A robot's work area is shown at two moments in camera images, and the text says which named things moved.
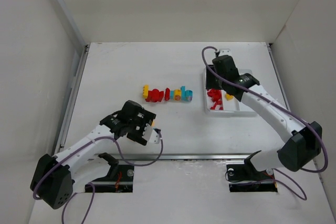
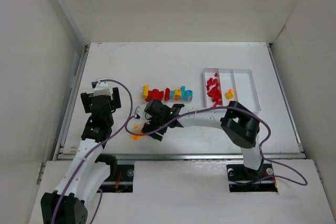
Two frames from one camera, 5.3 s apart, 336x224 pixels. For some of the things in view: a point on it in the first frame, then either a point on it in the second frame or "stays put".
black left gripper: x=143 y=128 → x=85 y=102
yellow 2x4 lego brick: x=145 y=91 stays put
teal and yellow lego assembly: x=181 y=94 stays put
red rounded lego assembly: x=155 y=95 stays put
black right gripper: x=210 y=78 → x=148 y=128
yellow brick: x=228 y=97 stays put
